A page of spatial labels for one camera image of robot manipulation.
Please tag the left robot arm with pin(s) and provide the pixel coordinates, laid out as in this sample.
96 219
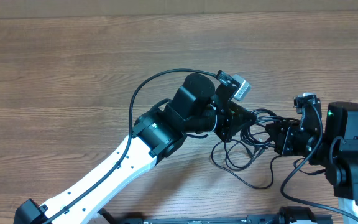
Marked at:
197 107

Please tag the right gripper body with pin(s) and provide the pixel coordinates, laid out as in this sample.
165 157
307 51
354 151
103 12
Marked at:
301 144

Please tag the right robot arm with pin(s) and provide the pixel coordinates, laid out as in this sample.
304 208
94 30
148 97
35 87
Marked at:
332 144

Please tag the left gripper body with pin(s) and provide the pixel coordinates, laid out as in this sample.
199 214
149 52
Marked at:
223 129

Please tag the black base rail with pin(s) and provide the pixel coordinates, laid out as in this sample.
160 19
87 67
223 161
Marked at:
285 215

